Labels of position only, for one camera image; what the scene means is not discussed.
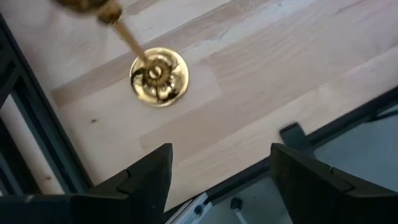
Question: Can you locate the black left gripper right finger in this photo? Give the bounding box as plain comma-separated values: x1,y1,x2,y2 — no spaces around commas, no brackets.
269,142,398,224

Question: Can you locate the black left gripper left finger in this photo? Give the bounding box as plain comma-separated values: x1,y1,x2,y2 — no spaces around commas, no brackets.
0,142,174,224

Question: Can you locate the tall brass candlestick holder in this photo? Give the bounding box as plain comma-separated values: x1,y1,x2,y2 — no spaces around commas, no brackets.
52,0,190,108

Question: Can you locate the silver aluminium extrusion post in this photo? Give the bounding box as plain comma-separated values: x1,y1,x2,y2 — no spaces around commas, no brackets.
164,192,215,224

